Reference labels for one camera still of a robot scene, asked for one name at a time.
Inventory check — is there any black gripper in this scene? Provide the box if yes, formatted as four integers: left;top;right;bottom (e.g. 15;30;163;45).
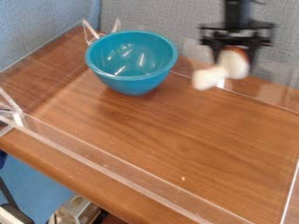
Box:
199;20;276;67

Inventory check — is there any white brown toy mushroom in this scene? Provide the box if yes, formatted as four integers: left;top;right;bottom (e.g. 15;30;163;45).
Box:
192;46;250;91

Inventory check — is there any blue plastic bowl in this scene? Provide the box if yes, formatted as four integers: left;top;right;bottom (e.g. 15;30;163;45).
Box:
86;30;179;95

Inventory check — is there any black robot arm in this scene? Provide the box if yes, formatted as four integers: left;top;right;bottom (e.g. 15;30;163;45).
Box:
199;0;276;67

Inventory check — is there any clear acrylic back barrier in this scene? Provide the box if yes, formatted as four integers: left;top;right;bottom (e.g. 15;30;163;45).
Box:
172;38;299;114

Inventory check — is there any clear acrylic barrier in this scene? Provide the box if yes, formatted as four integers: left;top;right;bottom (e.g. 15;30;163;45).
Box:
15;115;254;224
172;38;299;114

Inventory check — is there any clear acrylic front barrier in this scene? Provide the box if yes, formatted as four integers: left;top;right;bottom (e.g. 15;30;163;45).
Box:
15;115;254;224

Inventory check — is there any black stand leg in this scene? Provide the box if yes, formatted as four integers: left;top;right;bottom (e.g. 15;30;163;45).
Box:
0;177;35;224

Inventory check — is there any clear acrylic corner bracket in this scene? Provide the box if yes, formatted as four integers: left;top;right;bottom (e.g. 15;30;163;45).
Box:
82;18;122;46

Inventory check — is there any clear acrylic left bracket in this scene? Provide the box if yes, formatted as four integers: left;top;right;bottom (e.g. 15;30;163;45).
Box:
0;88;24;137

